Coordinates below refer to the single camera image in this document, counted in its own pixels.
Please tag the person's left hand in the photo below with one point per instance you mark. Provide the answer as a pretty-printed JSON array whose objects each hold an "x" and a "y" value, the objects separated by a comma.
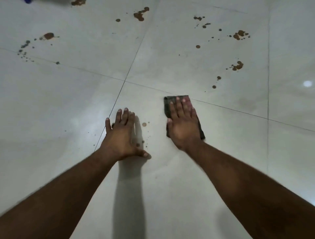
[{"x": 120, "y": 140}]

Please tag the person's right hand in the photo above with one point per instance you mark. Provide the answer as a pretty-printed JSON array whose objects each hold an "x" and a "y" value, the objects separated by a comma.
[{"x": 183, "y": 130}]

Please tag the person's left middle finger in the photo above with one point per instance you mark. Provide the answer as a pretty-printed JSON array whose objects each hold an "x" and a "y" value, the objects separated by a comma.
[{"x": 125, "y": 116}]

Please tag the person's right little finger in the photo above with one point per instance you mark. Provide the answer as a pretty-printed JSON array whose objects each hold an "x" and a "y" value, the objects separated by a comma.
[{"x": 194, "y": 115}]

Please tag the person's left thumb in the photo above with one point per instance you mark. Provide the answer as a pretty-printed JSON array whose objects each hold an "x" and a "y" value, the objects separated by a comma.
[{"x": 143, "y": 154}]

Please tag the person's right middle finger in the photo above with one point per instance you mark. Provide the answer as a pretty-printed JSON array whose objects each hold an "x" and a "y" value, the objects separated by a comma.
[{"x": 179, "y": 107}]

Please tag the person's right thumb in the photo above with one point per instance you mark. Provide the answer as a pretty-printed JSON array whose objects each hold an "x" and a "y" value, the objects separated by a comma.
[{"x": 169, "y": 125}]

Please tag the person's left little finger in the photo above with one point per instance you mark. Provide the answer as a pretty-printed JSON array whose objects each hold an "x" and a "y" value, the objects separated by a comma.
[{"x": 108, "y": 126}]

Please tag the dark grey cleaning cloth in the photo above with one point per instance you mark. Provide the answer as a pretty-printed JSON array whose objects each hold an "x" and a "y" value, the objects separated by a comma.
[{"x": 167, "y": 103}]

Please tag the person's right forearm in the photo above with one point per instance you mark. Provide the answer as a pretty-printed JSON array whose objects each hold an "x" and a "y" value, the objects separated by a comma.
[{"x": 246, "y": 194}]

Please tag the person's left forearm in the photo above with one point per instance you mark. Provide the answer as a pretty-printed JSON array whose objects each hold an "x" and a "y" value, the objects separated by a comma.
[{"x": 56, "y": 199}]

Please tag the scattered brown liquid stains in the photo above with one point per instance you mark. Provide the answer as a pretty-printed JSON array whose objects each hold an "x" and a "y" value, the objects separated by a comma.
[{"x": 139, "y": 16}]

